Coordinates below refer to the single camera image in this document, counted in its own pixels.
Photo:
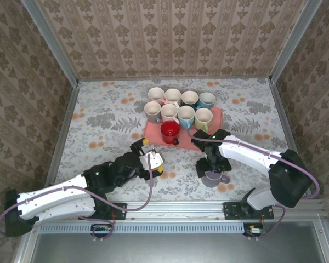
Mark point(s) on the red mug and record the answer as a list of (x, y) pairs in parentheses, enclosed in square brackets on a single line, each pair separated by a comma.
[(170, 131)]

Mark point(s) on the floral patterned tablecloth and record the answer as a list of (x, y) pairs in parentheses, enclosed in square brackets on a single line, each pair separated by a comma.
[(104, 109)]

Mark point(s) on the whitish pink faceted mug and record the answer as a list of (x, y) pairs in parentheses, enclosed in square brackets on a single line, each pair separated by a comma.
[(172, 96)]

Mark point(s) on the light green mug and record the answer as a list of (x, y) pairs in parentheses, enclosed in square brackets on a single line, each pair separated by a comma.
[(203, 116)]

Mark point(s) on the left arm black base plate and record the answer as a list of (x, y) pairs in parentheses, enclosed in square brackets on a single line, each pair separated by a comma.
[(118, 212)]

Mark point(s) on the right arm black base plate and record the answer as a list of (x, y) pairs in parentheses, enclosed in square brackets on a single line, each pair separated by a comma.
[(233, 211)]

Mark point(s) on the pink plastic tray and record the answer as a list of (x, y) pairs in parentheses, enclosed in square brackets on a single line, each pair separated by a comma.
[(153, 134)]

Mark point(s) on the grey mug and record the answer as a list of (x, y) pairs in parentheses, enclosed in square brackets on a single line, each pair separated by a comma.
[(152, 109)]

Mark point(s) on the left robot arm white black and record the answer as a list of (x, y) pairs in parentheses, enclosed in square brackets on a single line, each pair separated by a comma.
[(57, 202)]

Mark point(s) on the purple mug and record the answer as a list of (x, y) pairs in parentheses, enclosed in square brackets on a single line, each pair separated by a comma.
[(212, 181)]

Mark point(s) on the dark green mug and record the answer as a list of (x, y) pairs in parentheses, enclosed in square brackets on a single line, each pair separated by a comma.
[(189, 98)]

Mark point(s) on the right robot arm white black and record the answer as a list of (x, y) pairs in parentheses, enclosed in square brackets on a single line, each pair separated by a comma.
[(249, 156)]

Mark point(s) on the aluminium frame post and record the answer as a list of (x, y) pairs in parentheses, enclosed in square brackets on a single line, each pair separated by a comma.
[(293, 41), (53, 41)]

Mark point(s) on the aluminium frame cross rail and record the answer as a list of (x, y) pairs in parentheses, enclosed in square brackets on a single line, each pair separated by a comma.
[(175, 209)]

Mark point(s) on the teal blue mug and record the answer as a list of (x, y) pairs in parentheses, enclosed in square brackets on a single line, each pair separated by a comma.
[(207, 100)]

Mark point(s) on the pale pink round mug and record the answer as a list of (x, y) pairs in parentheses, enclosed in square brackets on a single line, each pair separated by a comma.
[(169, 111)]

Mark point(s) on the small circuit board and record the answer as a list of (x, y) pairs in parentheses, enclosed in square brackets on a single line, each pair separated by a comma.
[(254, 230), (101, 230)]

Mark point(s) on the grey metal panel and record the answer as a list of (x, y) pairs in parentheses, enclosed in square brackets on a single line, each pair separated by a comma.
[(181, 249)]

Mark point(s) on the aluminium side rail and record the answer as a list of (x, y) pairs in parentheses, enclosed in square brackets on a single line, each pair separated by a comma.
[(280, 109), (61, 137)]

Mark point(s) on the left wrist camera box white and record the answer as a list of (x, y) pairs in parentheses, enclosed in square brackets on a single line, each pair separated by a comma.
[(155, 159)]

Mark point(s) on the light blue mug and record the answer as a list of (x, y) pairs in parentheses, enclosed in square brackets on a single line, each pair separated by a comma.
[(186, 113)]

